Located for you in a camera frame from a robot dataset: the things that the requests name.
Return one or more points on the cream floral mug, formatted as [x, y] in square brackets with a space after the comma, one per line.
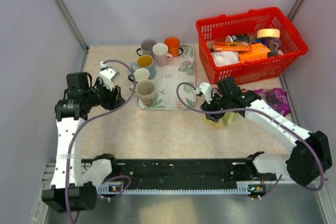
[146, 91]

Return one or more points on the purple snack packet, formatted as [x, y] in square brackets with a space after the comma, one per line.
[276, 98]

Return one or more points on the light blue butterfly mug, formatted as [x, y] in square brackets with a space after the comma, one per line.
[146, 62]

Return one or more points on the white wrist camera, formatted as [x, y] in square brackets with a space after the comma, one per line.
[207, 90]
[108, 75]

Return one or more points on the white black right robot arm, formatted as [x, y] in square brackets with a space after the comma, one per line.
[308, 154]

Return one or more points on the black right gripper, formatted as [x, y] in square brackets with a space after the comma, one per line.
[214, 116]

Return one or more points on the orange snack box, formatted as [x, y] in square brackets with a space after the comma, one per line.
[258, 52]

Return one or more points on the masking tape roll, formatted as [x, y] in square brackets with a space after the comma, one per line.
[268, 33]

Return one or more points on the clear plastic bottle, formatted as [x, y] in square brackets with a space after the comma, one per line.
[273, 44]

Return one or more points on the orange mug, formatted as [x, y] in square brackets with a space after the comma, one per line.
[174, 47]

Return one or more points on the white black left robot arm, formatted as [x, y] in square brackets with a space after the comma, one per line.
[71, 142]

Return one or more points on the pale pink faceted mug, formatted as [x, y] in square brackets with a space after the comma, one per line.
[161, 54]

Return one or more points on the dark green mug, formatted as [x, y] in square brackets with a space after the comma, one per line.
[139, 75]

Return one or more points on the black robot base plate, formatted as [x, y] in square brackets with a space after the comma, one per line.
[175, 174]

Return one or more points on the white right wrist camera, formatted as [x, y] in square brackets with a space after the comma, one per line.
[207, 90]

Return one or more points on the black printed can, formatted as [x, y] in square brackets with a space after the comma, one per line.
[238, 38]

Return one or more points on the aluminium rail frame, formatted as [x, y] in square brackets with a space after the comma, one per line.
[117, 185]

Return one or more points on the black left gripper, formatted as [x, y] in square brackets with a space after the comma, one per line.
[114, 99]

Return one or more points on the white plastic bag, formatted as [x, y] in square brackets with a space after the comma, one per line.
[225, 58]

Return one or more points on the floral white serving tray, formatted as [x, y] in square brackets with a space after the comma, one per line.
[168, 77]

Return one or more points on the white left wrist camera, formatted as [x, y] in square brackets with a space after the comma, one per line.
[108, 75]

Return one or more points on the yellow mug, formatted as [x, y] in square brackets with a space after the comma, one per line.
[218, 125]

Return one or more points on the lilac purple mug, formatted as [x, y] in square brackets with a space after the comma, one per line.
[146, 47]

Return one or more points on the red plastic basket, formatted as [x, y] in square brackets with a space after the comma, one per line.
[254, 64]

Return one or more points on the lime green faceted mug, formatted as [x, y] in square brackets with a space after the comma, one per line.
[229, 118]

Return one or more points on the orange rectangular box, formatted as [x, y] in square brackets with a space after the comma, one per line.
[232, 46]

